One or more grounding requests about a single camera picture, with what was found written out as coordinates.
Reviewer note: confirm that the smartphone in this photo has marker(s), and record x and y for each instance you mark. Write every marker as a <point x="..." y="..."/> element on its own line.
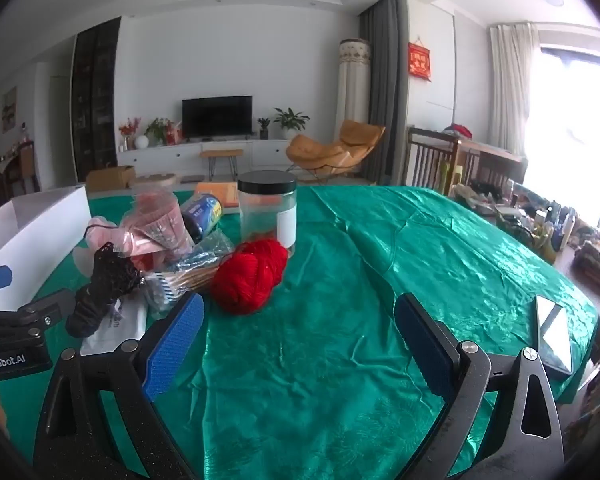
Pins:
<point x="552" y="335"/>

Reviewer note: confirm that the covered floor air conditioner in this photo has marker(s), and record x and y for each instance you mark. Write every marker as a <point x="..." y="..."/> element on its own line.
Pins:
<point x="354" y="85"/>

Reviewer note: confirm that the red yarn ball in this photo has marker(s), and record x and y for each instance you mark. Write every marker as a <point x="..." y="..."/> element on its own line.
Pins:
<point x="245" y="275"/>

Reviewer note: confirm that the wooden dining chair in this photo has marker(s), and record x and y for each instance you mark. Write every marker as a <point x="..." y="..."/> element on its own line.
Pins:
<point x="27" y="162"/>

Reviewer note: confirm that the red envelopes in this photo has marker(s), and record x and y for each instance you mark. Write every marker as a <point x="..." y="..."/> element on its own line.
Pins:
<point x="155" y="220"/>

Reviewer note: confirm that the grey curtain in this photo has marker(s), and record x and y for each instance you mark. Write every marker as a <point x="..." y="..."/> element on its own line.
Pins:
<point x="382" y="85"/>

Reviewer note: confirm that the orange book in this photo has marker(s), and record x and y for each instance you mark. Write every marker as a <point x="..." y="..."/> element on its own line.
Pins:
<point x="220" y="192"/>

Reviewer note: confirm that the framed wall painting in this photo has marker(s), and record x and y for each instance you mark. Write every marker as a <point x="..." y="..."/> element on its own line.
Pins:
<point x="9" y="110"/>

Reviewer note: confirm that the round white vase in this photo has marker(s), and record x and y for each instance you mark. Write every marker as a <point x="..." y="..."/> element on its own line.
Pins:
<point x="141" y="141"/>

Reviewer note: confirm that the pink mesh bath pouf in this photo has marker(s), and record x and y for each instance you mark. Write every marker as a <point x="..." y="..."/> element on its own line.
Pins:
<point x="97" y="232"/>

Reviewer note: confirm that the large green potted plant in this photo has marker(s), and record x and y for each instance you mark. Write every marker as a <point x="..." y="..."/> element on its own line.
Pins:
<point x="290" y="120"/>

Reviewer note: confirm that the clear jar with black lid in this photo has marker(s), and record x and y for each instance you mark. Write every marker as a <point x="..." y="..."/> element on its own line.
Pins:
<point x="260" y="215"/>

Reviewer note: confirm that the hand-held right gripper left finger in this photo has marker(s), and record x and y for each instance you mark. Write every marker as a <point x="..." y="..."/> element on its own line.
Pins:
<point x="172" y="345"/>

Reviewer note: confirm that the green satin tablecloth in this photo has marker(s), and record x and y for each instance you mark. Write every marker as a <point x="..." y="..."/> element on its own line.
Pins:
<point x="330" y="285"/>

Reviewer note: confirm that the wooden bench with metal legs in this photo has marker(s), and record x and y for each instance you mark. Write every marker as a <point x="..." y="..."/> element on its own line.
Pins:
<point x="221" y="153"/>

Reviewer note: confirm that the brown cardboard box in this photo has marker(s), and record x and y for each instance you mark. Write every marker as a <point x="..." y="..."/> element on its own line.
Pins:
<point x="107" y="179"/>

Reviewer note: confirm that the red flowers in vase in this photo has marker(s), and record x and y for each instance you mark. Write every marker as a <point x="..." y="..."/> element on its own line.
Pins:
<point x="130" y="130"/>

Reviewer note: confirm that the potted plant with red decorations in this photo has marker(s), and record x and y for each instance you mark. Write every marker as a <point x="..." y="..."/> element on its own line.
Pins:
<point x="160" y="130"/>

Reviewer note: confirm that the small green potted plant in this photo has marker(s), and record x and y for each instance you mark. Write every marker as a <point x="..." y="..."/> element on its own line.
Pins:
<point x="263" y="127"/>

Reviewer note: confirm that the beige tissue pack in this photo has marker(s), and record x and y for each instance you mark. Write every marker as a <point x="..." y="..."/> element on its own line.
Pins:
<point x="125" y="320"/>

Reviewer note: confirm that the bundle of wooden sticks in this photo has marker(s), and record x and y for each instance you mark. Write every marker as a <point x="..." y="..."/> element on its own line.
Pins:
<point x="185" y="275"/>

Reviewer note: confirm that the white cardboard box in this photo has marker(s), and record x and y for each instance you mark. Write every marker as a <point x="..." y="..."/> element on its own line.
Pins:
<point x="35" y="230"/>

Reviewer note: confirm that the wooden side table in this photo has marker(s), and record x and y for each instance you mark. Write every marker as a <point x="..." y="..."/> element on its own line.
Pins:
<point x="495" y="157"/>

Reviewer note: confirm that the black television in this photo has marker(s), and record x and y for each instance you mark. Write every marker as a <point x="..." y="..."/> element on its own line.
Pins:
<point x="217" y="116"/>

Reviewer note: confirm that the black yarn ball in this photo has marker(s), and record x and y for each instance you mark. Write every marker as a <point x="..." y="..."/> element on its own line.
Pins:
<point x="105" y="280"/>

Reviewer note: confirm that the dark glass display cabinet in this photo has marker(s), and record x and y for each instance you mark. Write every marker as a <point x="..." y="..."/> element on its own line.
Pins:
<point x="95" y="95"/>

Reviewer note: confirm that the white tv cabinet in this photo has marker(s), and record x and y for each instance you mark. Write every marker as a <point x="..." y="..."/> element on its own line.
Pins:
<point x="180" y="152"/>

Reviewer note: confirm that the pile of desk clutter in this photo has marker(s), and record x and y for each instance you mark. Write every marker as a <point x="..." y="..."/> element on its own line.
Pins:
<point x="545" y="225"/>

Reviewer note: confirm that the wooden slatted chair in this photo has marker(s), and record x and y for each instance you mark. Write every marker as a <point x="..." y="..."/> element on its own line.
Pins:
<point x="425" y="160"/>

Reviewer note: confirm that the dark floor scale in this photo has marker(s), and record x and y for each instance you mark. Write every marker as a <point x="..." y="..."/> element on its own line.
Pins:
<point x="191" y="178"/>

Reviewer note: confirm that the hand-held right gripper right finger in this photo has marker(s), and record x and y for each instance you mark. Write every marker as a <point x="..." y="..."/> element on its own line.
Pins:
<point x="425" y="345"/>

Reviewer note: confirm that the beige cat scratcher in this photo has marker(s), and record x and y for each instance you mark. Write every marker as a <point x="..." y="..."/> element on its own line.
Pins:
<point x="152" y="180"/>

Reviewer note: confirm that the red wall hanging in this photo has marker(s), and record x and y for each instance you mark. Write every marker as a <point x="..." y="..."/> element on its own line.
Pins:
<point x="419" y="60"/>

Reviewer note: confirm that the black garbage bag roll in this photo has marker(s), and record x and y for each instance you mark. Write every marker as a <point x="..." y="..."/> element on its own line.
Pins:
<point x="205" y="212"/>

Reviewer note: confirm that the white sheer curtain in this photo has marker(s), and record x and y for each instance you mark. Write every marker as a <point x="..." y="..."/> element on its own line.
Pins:
<point x="512" y="90"/>

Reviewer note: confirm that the orange rocking lounge chair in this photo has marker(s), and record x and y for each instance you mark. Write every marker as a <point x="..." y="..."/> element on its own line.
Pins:
<point x="325" y="152"/>

